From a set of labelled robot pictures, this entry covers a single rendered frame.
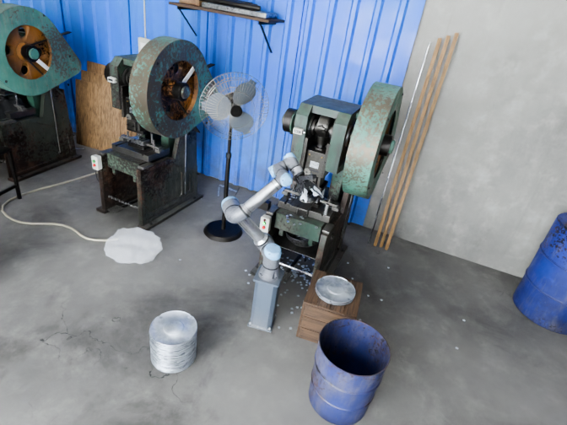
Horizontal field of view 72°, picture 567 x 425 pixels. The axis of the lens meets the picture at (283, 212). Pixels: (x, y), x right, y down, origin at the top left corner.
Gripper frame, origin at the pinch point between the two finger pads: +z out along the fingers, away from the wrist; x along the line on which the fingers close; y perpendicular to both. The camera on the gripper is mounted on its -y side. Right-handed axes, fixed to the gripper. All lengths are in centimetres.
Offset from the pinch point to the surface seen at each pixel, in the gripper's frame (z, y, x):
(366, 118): -31, -37, -38
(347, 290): 56, 48, -34
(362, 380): 102, 14, 23
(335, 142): -39, 1, -48
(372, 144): -15, -31, -37
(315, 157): -42, 23, -47
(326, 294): 52, 52, -17
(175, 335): 33, 85, 80
